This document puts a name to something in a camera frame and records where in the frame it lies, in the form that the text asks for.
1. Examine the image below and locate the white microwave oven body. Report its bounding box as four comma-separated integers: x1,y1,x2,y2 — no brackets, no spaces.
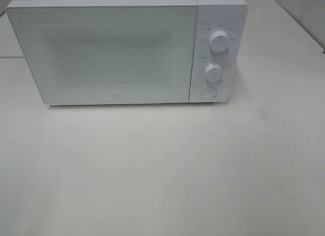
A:
6,0,248,103

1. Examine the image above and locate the white round knob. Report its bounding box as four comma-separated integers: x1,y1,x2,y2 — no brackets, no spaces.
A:
208,29,230,52
204,63,223,82

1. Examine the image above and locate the white microwave door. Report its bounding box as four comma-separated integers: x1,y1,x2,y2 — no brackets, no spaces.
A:
8,6,197,105

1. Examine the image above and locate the white round door button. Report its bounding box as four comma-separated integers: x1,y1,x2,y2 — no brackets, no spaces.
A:
201,87,217,99

